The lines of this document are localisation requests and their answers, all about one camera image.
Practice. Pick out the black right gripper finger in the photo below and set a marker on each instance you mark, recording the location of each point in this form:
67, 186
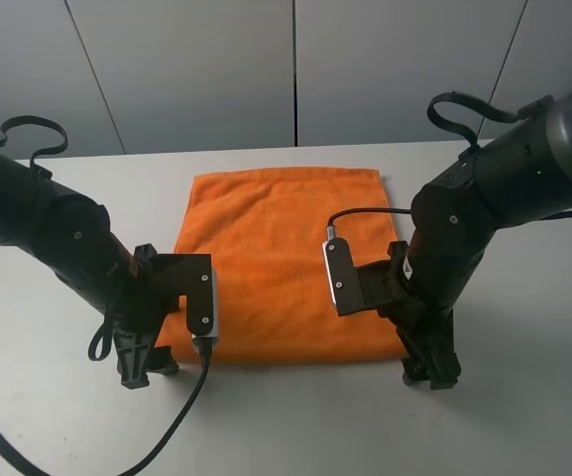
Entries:
438, 365
413, 371

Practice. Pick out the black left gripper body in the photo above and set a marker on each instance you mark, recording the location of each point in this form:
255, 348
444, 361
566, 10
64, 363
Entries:
139, 302

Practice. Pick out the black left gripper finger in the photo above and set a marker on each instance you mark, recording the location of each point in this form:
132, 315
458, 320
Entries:
160, 361
133, 350

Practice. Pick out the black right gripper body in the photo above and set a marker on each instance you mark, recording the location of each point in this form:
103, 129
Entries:
425, 329

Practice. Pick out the orange terry towel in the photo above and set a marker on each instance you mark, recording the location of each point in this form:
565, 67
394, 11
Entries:
265, 230

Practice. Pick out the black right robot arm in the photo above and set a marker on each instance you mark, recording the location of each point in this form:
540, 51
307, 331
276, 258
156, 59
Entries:
523, 176

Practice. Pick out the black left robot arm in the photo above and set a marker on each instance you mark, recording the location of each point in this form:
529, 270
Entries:
71, 234

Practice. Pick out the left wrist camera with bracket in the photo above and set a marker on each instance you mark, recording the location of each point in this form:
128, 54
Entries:
190, 276

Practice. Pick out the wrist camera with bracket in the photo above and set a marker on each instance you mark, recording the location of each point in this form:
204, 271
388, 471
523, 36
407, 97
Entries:
354, 289
190, 276

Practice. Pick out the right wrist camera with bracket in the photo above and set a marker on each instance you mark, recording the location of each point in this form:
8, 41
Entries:
354, 289

